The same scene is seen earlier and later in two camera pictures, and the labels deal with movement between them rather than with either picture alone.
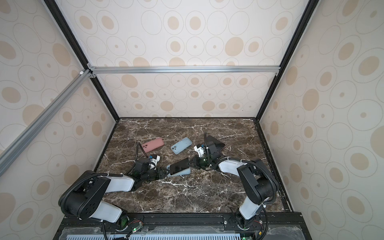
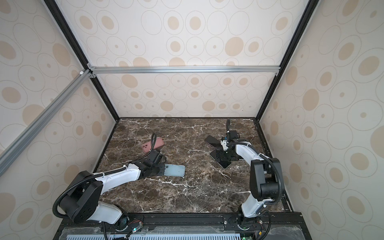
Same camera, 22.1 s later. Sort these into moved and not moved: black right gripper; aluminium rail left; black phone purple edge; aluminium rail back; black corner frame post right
Moved: black right gripper
Not moved: aluminium rail left; black phone purple edge; aluminium rail back; black corner frame post right
